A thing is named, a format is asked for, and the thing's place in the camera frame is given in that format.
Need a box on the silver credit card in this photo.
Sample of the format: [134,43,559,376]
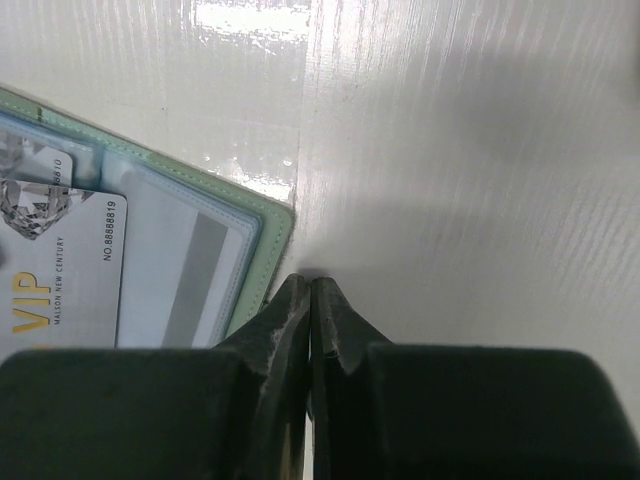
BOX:
[1,126,73,187]
[113,172,261,348]
[1,179,127,358]

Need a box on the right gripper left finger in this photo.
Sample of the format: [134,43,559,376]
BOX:
[1,274,310,479]

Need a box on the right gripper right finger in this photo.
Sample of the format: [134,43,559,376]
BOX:
[310,278,639,479]

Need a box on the green leather card holder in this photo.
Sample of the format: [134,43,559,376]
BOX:
[1,91,293,357]

